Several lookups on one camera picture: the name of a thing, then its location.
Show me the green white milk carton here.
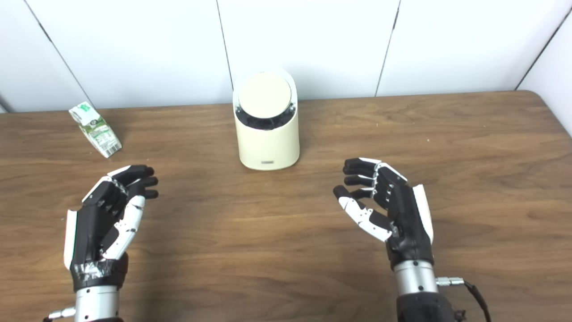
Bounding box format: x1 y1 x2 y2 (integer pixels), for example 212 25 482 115
68 102 122 158

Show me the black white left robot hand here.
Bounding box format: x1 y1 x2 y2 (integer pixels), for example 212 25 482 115
64 165 160 292

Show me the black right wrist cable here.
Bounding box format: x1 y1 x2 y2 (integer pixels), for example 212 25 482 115
436 276 492 322

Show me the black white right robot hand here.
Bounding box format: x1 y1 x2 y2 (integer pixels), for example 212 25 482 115
333 157 435 271

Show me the cream-colored bin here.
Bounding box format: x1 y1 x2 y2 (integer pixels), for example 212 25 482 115
232 69 301 171

